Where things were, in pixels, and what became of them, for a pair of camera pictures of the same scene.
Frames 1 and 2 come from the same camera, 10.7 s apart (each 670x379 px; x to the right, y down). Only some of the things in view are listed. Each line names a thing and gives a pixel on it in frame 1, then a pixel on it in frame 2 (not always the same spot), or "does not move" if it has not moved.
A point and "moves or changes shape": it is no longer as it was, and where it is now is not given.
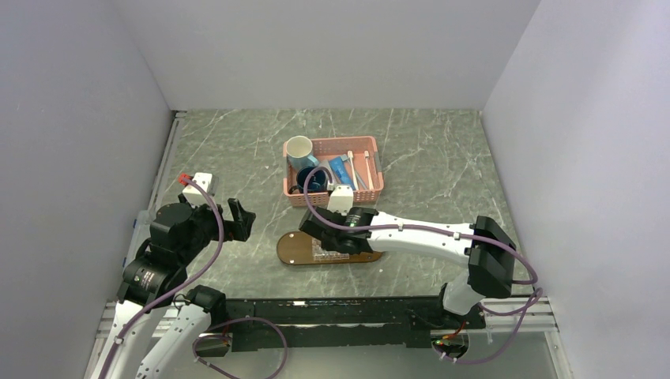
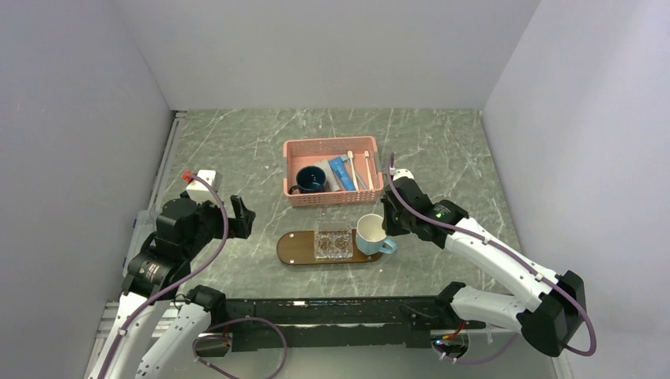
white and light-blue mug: x=298 y=149 moves or changes shape
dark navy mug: x=317 y=181 does not move
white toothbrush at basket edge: x=366 y=156 does not move
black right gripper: x=344 y=213 to x=389 y=227
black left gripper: x=239 y=227 does not move
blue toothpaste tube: x=341 y=170 does not move
